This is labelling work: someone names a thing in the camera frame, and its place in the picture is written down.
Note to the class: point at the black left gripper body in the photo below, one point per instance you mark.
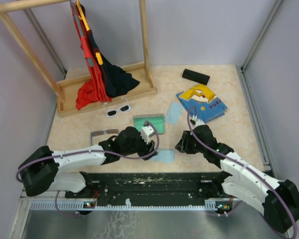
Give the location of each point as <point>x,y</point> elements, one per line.
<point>140,146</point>

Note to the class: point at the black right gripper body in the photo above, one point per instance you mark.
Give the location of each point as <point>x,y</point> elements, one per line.
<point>189,146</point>

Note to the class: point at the grey glasses case green lining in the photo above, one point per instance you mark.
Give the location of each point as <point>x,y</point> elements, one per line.
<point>157,120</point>

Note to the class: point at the grey blue sunglasses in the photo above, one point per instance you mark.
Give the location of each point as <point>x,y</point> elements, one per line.
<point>102,132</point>

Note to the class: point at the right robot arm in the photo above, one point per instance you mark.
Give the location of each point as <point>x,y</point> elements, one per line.
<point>276,200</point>

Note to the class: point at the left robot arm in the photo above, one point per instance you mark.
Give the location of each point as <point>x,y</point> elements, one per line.
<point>48,170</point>

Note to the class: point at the white sunglasses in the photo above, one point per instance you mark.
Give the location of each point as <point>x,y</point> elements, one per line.
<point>126,107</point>

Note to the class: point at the light blue flat lens cloth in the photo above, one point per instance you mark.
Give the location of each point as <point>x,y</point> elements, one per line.
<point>173,113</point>

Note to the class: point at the blue yellow folded cloth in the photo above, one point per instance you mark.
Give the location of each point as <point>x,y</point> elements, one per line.
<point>201,101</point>

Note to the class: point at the black hanging garment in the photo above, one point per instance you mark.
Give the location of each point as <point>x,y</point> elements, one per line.
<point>117,82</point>

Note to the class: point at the black glasses case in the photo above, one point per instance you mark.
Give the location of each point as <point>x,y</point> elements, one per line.
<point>195,76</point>

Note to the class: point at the red hanging garment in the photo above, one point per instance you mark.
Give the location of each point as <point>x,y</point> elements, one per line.
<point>93,90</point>

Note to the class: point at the wooden clothes rack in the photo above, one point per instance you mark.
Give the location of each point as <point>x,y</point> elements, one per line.
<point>66,90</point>

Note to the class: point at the grey red clothes hanger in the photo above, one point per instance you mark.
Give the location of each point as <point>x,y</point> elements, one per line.
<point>84,46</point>

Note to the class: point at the yellow clothes hanger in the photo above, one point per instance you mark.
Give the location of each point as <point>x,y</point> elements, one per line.
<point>89,34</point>

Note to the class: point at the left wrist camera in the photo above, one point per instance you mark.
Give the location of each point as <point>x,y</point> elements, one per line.
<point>147,131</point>

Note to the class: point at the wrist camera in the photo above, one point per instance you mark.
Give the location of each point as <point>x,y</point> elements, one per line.
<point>147,131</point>
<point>195,122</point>

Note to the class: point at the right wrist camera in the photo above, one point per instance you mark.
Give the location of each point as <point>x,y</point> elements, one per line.
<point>195,122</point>

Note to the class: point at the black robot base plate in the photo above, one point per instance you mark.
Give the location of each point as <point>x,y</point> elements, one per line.
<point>153,189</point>

